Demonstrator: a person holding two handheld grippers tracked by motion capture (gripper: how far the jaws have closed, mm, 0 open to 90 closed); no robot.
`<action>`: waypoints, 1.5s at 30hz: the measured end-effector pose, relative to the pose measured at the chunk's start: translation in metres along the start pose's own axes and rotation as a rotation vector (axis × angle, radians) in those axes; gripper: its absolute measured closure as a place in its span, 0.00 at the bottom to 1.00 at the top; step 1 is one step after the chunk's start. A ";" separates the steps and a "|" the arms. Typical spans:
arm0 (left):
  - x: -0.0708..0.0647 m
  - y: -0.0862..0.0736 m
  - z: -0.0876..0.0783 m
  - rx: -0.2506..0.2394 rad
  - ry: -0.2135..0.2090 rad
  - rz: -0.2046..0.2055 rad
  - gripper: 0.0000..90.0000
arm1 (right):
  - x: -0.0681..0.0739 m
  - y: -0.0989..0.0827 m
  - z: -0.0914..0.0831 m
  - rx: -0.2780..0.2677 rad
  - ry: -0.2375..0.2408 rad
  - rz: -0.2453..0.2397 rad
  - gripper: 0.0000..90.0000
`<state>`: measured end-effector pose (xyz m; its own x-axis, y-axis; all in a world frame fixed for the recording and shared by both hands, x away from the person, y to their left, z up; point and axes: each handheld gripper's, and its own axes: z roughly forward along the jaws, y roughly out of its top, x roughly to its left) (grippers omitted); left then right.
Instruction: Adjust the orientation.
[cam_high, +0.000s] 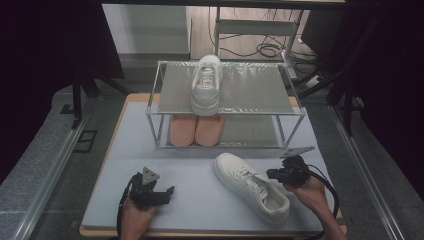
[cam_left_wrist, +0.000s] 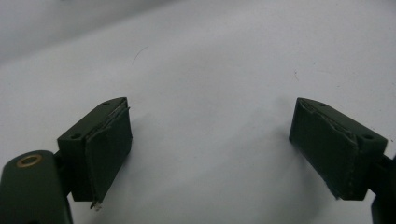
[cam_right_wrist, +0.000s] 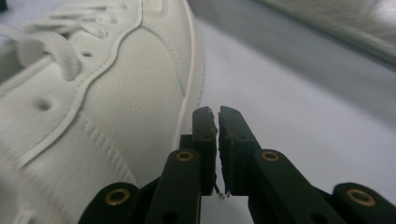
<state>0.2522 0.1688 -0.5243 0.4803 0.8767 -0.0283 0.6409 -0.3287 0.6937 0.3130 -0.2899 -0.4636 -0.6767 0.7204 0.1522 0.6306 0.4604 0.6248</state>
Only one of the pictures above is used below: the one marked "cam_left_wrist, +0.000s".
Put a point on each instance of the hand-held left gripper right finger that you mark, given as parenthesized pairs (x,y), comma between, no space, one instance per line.
(333,152)

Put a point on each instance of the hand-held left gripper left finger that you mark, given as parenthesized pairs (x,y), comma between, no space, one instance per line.
(99,149)

